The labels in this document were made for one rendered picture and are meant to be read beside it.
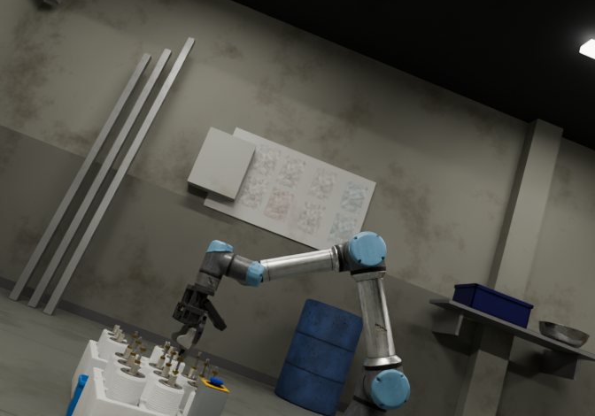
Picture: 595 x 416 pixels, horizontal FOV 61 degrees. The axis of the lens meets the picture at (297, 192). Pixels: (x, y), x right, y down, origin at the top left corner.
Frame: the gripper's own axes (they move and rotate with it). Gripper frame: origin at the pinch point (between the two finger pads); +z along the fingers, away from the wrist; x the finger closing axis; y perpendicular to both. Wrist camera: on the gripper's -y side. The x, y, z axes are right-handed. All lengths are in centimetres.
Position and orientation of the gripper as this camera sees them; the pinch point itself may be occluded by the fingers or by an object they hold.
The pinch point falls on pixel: (185, 353)
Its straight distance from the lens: 164.8
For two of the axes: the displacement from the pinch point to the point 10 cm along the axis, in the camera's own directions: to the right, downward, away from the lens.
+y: -7.6, -4.2, -4.9
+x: 5.5, -0.2, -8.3
